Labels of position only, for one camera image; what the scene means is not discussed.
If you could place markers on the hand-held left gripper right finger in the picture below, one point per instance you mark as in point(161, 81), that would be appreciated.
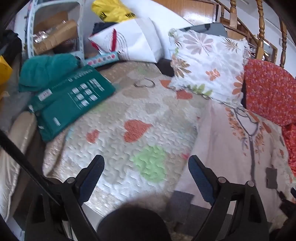
point(200, 177)

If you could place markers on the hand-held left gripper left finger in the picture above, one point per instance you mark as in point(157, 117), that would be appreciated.
point(92, 176)

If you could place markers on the pink printed garment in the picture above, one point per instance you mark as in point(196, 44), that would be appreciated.
point(219, 143)

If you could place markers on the dark round object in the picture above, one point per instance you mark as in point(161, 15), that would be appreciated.
point(134, 224)

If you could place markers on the heart pattern quilt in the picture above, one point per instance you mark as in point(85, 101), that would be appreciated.
point(138, 111)

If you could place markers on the green flat package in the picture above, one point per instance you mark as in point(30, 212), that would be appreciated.
point(69, 99)

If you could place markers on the beige satin cushion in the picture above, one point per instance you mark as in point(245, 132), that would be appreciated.
point(20, 134)

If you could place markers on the orange floral cloth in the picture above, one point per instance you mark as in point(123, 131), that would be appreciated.
point(268, 92)

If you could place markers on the white floral pillow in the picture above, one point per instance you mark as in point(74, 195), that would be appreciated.
point(203, 60)

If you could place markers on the teal cloth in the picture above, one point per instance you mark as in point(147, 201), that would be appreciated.
point(44, 69)

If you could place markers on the long heart print box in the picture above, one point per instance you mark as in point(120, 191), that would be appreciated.
point(101, 59)

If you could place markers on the yellow cloth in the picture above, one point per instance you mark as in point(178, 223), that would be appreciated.
point(4, 71)

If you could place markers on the white paper bag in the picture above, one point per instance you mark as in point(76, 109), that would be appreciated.
point(136, 39)

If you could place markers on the brown cardboard box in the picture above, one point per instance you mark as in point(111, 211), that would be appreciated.
point(57, 34)

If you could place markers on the grey flat panel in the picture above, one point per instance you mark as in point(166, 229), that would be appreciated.
point(217, 29)

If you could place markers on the pale metal shelf rack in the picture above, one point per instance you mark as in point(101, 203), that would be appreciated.
point(30, 34)

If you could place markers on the black cloth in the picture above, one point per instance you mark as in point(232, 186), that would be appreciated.
point(11, 41)

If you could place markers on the yellow plastic bag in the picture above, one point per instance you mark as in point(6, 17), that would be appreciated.
point(111, 10)

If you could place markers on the wooden cabinet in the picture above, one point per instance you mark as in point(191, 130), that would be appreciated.
point(196, 9)

